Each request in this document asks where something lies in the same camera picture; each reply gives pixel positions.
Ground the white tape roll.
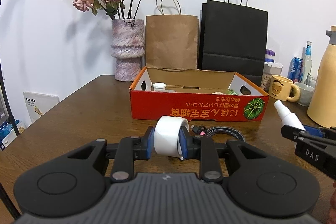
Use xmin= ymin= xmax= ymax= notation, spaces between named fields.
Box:
xmin=154 ymin=116 xmax=189 ymax=159

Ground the white spray bottle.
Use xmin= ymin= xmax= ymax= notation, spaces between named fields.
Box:
xmin=274 ymin=100 xmax=305 ymax=131

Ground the person's hand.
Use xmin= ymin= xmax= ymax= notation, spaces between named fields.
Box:
xmin=326 ymin=189 xmax=336 ymax=224

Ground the cream thermos jug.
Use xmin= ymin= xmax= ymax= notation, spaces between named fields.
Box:
xmin=307 ymin=26 xmax=336 ymax=128

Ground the grey ceramic cup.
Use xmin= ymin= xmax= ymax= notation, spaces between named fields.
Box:
xmin=296 ymin=83 xmax=315 ymax=106

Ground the red pumpkin cardboard box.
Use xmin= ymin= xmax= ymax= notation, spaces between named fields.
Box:
xmin=129 ymin=68 xmax=269 ymax=122

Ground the yellow bear mug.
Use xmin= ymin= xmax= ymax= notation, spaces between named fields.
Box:
xmin=269 ymin=75 xmax=301 ymax=102

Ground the white jar in box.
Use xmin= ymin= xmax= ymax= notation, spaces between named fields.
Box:
xmin=153 ymin=83 xmax=166 ymax=91

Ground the blue soda can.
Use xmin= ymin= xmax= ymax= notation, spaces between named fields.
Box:
xmin=288 ymin=57 xmax=302 ymax=83

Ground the green plastic bottle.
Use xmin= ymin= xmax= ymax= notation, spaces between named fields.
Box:
xmin=226 ymin=88 xmax=240 ymax=96

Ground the clear glass bottle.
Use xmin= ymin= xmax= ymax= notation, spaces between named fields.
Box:
xmin=301 ymin=41 xmax=312 ymax=84

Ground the seed jar with white lid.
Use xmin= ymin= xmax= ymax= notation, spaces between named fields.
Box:
xmin=260 ymin=62 xmax=283 ymax=92

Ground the purple capped bottle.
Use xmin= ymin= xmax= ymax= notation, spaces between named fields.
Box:
xmin=264 ymin=49 xmax=276 ymax=63

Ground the pink textured vase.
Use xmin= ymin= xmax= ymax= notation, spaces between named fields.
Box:
xmin=111 ymin=19 xmax=145 ymax=82

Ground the brown paper bag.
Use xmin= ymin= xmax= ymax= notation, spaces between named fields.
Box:
xmin=145 ymin=0 xmax=199 ymax=69

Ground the black paper bag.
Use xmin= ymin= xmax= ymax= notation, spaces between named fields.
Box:
xmin=197 ymin=0 xmax=268 ymax=86

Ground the white booklet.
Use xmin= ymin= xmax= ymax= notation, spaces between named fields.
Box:
xmin=23 ymin=92 xmax=60 ymax=123

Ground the coiled braided cable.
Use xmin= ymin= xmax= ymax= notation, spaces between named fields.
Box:
xmin=190 ymin=124 xmax=246 ymax=141

